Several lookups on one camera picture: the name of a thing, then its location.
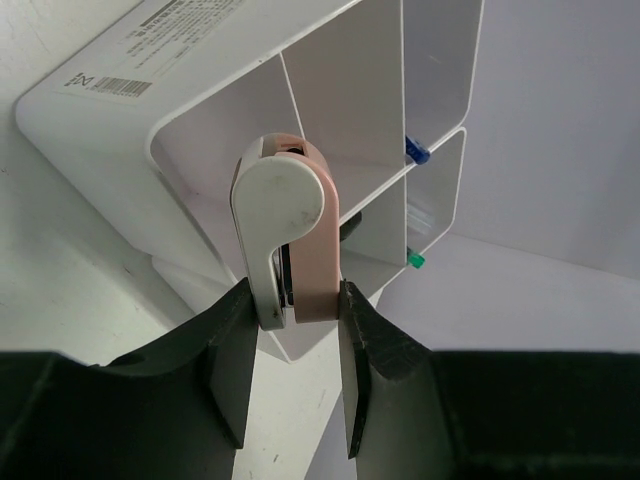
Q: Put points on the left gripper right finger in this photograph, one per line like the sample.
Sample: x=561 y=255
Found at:
x=414 y=413

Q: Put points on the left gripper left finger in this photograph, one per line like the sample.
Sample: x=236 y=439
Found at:
x=175 y=408

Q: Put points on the teal dark pen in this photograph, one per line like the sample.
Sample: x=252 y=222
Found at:
x=414 y=259

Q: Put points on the purple highlighter marker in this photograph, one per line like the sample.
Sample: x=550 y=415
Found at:
x=415 y=152

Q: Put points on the green highlighter marker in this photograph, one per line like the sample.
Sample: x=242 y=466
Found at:
x=348 y=228

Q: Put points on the right white organizer bin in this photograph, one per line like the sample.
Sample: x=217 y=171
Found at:
x=405 y=209

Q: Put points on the white organizer bin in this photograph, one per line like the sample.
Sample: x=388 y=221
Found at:
x=149 y=119
x=405 y=209

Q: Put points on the left white organizer bin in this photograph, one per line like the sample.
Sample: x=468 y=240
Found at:
x=149 y=119

